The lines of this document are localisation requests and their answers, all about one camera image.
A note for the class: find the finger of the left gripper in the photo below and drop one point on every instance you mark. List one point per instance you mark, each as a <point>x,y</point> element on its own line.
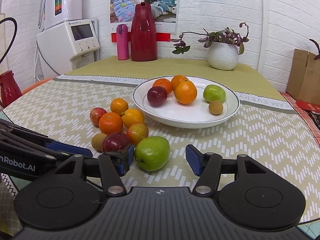
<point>59,146</point>

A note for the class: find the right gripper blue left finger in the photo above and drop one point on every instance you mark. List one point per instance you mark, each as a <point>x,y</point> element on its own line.
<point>113,166</point>

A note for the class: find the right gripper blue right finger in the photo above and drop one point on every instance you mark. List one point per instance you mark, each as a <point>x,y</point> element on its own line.
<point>207,166</point>

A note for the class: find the dark red plum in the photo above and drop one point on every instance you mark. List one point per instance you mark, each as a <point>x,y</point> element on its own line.
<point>156,96</point>
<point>115,142</point>

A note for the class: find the brown longan front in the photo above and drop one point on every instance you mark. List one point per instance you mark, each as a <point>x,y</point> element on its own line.
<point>97,141</point>

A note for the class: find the brown longan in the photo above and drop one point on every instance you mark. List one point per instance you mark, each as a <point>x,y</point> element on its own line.
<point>216,107</point>
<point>97,141</point>

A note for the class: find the red yellow plum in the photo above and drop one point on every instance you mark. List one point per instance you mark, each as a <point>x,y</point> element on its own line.
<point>137,132</point>

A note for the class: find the green apple round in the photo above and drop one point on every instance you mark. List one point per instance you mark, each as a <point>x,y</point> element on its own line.
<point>152,153</point>

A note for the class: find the mandarin orange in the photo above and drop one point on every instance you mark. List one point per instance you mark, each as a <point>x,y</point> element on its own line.
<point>165,83</point>
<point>110,123</point>

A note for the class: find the yellow orange kumquat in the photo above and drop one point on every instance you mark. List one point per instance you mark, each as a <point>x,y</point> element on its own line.
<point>131,116</point>

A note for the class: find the red apple back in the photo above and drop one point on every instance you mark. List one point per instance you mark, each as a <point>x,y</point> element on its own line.
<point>95,115</point>

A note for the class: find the brown longan back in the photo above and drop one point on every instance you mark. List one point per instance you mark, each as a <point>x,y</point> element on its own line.
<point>216,107</point>

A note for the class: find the small orange back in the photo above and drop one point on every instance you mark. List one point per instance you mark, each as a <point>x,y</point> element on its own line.
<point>119,106</point>

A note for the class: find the green apple oblong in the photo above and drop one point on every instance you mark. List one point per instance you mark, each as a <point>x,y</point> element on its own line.
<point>214,93</point>

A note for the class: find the large orange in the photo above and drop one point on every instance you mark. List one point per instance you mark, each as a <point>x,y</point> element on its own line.
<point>186,92</point>

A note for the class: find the mandarin orange front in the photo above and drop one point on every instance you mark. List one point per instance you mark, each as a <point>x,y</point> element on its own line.
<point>165,83</point>

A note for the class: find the white ceramic plate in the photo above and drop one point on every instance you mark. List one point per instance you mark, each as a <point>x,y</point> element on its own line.
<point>195,102</point>

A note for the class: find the small red pitcher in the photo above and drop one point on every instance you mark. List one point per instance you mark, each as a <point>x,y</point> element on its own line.
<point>10,90</point>

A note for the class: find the orange chair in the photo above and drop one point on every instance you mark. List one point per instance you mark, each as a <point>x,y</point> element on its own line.
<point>25,91</point>

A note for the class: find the white water dispenser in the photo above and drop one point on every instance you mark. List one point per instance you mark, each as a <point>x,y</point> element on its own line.
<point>68,46</point>

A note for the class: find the white ribbed plant pot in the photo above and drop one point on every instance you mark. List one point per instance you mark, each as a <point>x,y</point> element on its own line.
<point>223,56</point>

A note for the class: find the red envelope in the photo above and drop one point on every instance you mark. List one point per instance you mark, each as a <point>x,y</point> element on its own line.
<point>308,106</point>

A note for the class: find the dark red thermos jug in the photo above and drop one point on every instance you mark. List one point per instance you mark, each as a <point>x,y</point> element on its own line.
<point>143,34</point>

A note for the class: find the cardboard box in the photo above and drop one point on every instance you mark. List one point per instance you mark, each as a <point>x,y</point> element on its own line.
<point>303,83</point>

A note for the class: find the purple green trailing plant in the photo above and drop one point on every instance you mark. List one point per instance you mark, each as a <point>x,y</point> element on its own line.
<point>225,36</point>

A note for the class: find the pink thermos bottle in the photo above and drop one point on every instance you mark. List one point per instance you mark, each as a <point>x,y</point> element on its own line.
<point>122,42</point>

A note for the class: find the white water purifier unit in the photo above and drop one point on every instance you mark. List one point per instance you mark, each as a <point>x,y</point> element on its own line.
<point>54,12</point>

